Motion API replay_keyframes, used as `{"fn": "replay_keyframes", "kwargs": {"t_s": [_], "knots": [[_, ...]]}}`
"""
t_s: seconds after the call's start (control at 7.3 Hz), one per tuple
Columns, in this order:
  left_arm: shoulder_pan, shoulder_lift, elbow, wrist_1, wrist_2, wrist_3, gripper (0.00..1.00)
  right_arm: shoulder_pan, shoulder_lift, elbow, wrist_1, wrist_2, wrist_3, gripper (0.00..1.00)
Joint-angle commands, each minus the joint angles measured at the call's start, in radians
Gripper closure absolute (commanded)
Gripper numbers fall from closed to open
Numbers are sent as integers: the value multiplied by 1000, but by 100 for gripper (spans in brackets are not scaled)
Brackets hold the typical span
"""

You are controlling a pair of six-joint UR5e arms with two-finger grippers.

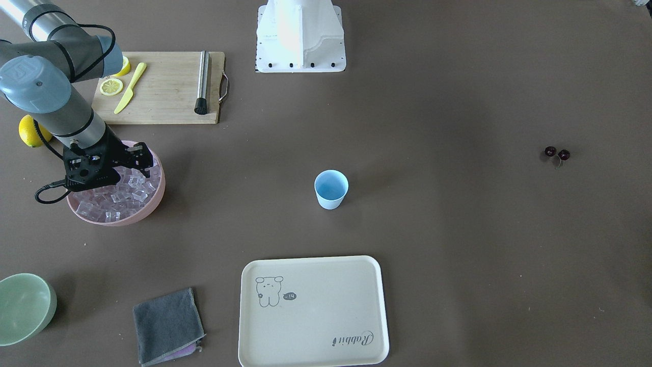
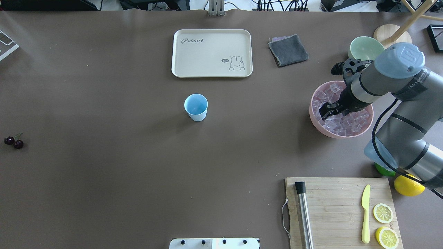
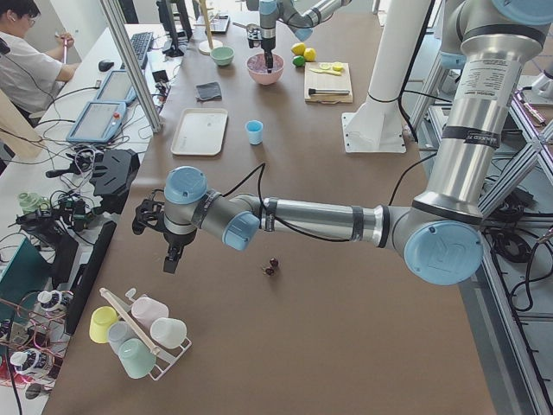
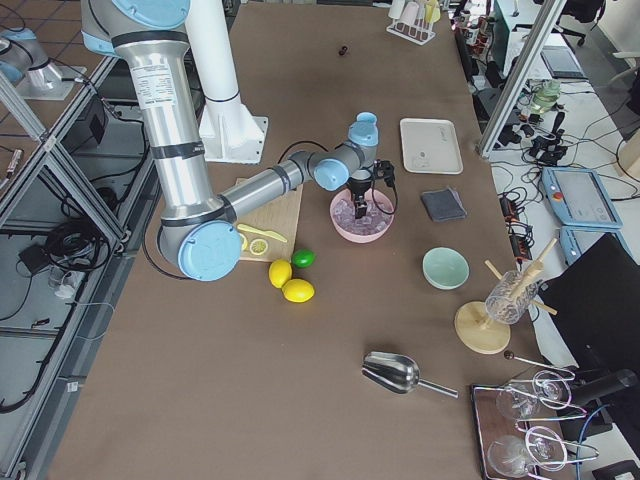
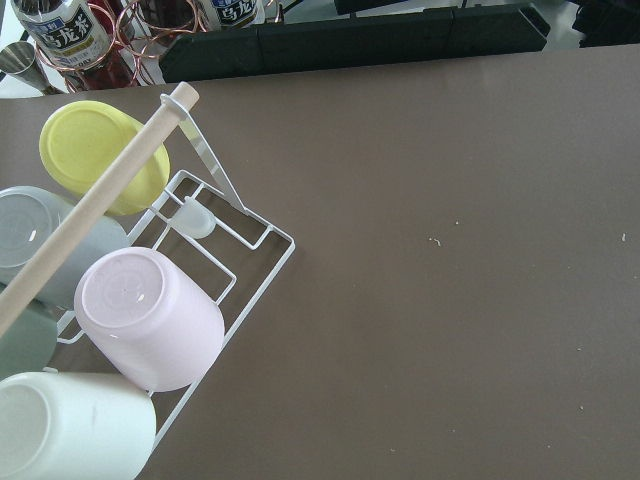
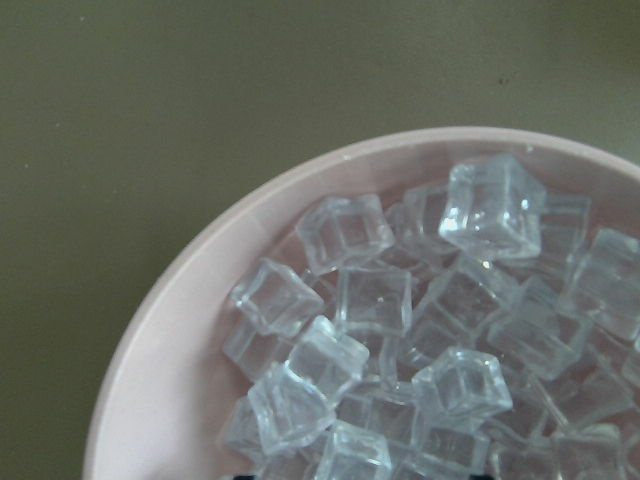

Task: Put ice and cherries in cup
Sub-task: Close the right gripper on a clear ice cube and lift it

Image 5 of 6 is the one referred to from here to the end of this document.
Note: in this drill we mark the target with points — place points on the pink plastic cup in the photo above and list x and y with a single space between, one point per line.
149 318

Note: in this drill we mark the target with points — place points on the yellow plastic cup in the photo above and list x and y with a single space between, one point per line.
81 139

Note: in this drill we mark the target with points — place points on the grey plastic cup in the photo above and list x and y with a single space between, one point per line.
29 215

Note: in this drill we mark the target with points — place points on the green plastic cup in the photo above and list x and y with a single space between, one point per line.
29 343

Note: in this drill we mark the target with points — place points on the white plastic cup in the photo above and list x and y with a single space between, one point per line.
74 426

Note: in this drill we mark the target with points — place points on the black monitor bar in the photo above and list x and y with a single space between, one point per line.
432 34

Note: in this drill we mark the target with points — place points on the oolong tea bottle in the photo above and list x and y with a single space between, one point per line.
230 14
67 31

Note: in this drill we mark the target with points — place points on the steel jigger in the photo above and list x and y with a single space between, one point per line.
19 60

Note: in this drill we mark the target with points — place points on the white wire cup rack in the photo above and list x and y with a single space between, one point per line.
229 394

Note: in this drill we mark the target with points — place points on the copper wire bottle rack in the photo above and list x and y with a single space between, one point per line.
140 32

